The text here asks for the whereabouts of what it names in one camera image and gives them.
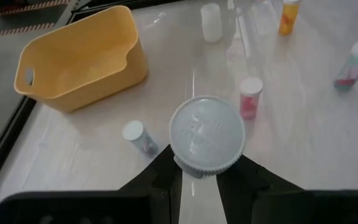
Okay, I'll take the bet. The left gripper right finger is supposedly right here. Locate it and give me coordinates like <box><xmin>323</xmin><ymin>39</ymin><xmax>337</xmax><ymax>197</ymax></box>
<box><xmin>215</xmin><ymin>154</ymin><xmax>358</xmax><ymax>224</ymax></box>

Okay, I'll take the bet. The yellow plastic bin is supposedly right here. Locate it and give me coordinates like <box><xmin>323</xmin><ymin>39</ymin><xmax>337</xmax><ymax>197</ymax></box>
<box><xmin>13</xmin><ymin>5</ymin><xmax>149</xmax><ymax>113</ymax></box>

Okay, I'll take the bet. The pink medicine bottle white cap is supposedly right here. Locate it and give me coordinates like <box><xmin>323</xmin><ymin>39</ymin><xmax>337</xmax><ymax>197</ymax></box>
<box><xmin>239</xmin><ymin>77</ymin><xmax>264</xmax><ymax>121</ymax></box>

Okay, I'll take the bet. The white opaque medicine bottle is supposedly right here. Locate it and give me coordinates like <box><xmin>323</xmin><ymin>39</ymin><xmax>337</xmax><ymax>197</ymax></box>
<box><xmin>200</xmin><ymin>2</ymin><xmax>223</xmax><ymax>44</ymax></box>

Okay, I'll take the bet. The dark hazard-striped floor mat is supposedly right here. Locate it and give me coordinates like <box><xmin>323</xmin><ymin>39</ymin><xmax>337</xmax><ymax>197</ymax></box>
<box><xmin>0</xmin><ymin>0</ymin><xmax>74</xmax><ymax>40</ymax></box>

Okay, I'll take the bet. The small clear bottle white cap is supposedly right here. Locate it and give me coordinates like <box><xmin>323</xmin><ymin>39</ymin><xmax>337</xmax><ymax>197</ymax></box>
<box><xmin>122</xmin><ymin>120</ymin><xmax>160</xmax><ymax>157</ymax></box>

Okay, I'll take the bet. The black aluminium table frame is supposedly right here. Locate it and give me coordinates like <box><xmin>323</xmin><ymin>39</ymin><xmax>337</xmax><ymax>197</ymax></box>
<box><xmin>0</xmin><ymin>0</ymin><xmax>183</xmax><ymax>208</ymax></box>

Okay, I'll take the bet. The orange medicine bottle white cap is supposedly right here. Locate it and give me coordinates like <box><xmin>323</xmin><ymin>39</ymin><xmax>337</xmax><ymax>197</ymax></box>
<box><xmin>278</xmin><ymin>0</ymin><xmax>301</xmax><ymax>36</ymax></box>

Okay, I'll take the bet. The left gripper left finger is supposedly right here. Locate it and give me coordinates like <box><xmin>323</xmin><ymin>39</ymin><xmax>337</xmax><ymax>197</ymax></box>
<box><xmin>0</xmin><ymin>144</ymin><xmax>183</xmax><ymax>224</ymax></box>

